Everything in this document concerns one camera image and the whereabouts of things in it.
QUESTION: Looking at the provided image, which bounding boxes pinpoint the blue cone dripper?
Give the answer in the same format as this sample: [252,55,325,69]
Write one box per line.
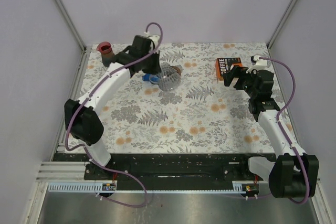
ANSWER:
[142,73,160,85]

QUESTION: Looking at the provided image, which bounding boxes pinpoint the purple cable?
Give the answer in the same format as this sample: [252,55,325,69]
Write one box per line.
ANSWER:
[64,22,165,208]
[244,56,311,206]

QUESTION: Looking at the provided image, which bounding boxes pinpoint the clear glass carafe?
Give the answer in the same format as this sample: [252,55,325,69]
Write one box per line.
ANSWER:
[157,64,181,91]

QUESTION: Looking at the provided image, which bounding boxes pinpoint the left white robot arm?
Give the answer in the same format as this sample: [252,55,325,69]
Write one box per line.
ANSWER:
[64,33,162,179]

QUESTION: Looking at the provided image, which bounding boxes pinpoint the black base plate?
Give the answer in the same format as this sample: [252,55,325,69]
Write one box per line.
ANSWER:
[53,153,262,196]

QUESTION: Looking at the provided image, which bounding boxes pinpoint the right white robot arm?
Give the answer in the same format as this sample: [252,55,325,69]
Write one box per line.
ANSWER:
[224,65,319,205]

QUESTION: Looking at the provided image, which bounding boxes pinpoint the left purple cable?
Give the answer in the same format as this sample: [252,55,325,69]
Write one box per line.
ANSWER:
[64,22,165,208]

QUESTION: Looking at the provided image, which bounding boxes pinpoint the red topped dark flask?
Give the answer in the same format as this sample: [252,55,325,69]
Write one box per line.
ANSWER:
[97,41,114,67]

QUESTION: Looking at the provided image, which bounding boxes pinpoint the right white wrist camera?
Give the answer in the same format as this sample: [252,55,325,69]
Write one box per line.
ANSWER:
[246,55,268,73]

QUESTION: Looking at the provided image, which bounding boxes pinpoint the orange coffee filter box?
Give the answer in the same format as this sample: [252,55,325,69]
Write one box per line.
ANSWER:
[215,57,242,81]

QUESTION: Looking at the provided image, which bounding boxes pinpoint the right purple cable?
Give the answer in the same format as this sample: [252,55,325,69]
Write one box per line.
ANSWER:
[244,56,311,206]

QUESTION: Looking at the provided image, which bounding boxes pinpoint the aluminium frame rail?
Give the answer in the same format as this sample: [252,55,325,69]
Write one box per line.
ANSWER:
[53,0,87,52]

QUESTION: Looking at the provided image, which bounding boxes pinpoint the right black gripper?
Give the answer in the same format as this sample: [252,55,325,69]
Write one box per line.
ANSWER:
[222,65,257,98]

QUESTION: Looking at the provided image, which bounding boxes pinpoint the brown wooden ring holder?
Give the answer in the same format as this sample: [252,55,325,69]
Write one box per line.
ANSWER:
[172,66,181,76]

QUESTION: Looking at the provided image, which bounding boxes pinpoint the white slotted cable duct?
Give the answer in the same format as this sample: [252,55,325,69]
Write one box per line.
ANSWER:
[47,182,246,195]

